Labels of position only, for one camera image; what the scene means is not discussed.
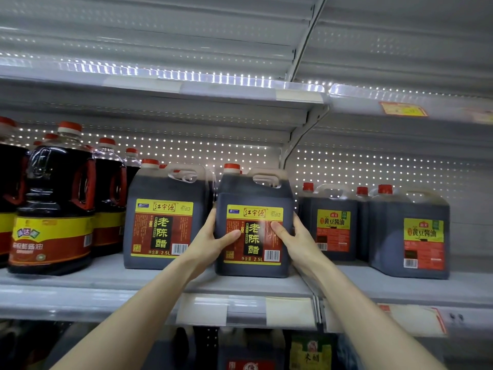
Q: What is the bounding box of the person's right hand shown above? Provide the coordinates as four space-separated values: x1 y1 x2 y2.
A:
271 213 328 276

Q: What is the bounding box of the person's left hand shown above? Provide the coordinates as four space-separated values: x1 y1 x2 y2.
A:
185 208 241 278

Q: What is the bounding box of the vinegar jug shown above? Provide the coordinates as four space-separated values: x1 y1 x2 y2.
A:
123 158 211 270
216 163 295 278

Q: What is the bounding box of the square soy sauce jug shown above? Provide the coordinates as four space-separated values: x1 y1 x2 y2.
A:
218 327 286 370

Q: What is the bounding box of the white metal store shelving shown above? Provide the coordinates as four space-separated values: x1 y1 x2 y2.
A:
0 0 493 370

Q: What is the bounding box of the person's left forearm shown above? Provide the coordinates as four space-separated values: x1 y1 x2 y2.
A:
54 258 203 370

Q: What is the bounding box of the person's right forearm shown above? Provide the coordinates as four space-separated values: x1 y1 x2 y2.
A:
308 258 448 370

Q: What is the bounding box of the dark jug yellow green label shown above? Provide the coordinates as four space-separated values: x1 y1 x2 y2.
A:
289 331 336 370

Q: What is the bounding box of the small pink yellow price tag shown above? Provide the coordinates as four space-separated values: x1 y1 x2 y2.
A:
468 109 493 125
380 101 428 118

